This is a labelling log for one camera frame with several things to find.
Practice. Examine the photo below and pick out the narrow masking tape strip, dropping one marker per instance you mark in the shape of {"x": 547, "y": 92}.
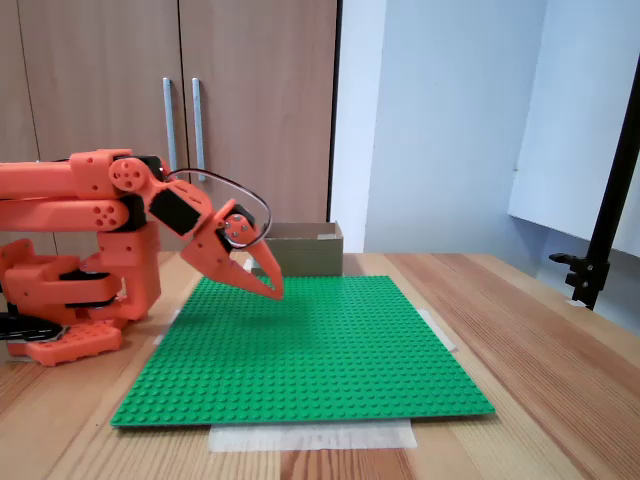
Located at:
{"x": 167, "y": 327}
{"x": 440, "y": 330}

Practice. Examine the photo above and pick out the wide masking tape strip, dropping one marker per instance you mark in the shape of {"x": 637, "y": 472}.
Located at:
{"x": 310, "y": 436}

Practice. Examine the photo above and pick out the white wall board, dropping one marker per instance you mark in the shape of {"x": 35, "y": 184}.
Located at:
{"x": 575, "y": 125}

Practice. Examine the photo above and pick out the wooden cabinet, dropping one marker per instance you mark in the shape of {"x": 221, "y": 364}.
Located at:
{"x": 100, "y": 75}

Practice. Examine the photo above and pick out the black stand pole with clamp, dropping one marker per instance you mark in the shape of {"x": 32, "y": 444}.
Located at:
{"x": 607, "y": 210}

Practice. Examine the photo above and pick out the small white tape piece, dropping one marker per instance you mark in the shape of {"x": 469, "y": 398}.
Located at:
{"x": 576, "y": 304}

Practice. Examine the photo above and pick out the open cardboard box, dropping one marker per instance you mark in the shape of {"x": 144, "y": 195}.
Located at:
{"x": 310, "y": 255}

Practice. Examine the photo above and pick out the green lego baseplate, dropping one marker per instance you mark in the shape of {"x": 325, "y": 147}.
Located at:
{"x": 310, "y": 360}

